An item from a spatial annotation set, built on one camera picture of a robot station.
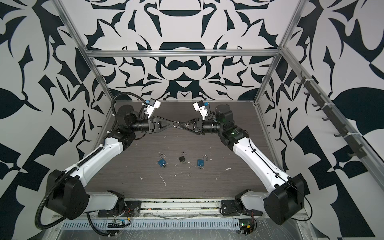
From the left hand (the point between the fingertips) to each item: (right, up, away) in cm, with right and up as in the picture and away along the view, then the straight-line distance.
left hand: (174, 121), depth 66 cm
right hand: (+4, -3, -2) cm, 5 cm away
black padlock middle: (+2, -23, +26) cm, 35 cm away
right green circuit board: (+33, -50, +5) cm, 60 cm away
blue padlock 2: (+13, -25, +23) cm, 36 cm away
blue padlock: (-10, -24, +23) cm, 35 cm away
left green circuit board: (-28, -49, +7) cm, 57 cm away
